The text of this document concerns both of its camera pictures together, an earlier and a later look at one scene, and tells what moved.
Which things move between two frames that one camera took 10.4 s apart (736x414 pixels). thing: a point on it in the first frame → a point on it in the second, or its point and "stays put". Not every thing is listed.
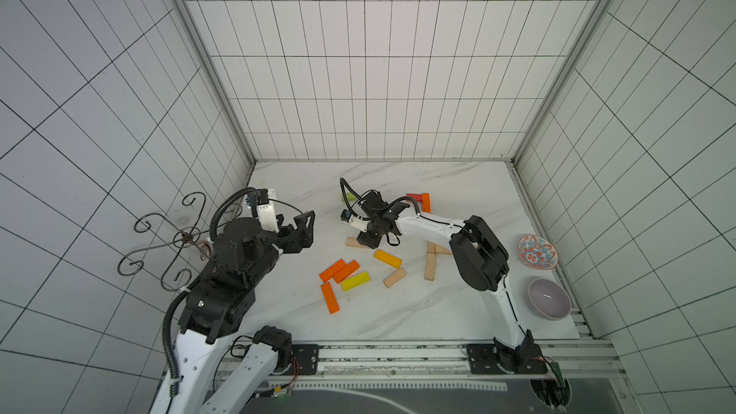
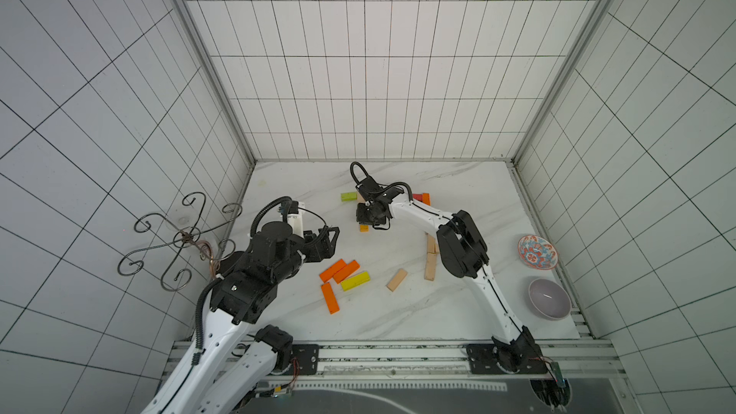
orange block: [348, 270] stays put
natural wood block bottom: [430, 266] stays put
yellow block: [356, 281] stays put
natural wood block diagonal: [396, 276] stays put
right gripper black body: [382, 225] → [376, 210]
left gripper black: [295, 245] → [328, 248]
